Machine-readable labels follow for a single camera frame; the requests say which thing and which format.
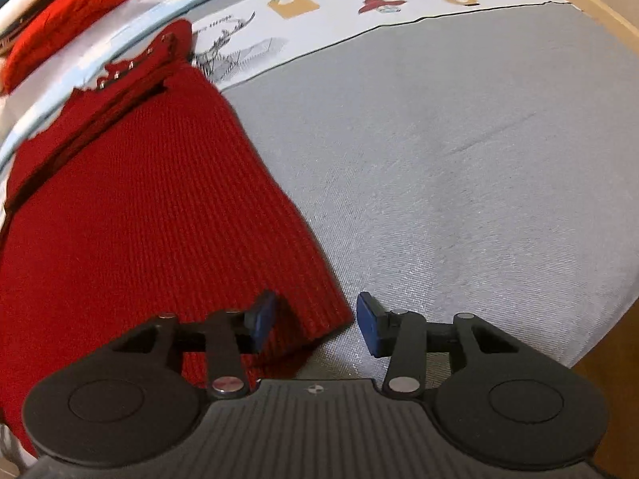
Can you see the folded red blanket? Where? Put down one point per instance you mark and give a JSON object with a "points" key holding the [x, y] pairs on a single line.
{"points": [[75, 5]]}

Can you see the light blue duvet cover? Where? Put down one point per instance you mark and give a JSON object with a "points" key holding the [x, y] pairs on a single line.
{"points": [[75, 66]]}

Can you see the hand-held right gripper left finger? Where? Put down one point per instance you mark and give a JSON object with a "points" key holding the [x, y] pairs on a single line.
{"points": [[262, 320]]}

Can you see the dark red knit sweater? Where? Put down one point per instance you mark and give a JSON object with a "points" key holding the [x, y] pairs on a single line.
{"points": [[150, 219]]}

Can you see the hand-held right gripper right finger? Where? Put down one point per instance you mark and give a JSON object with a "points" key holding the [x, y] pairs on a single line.
{"points": [[369, 324]]}

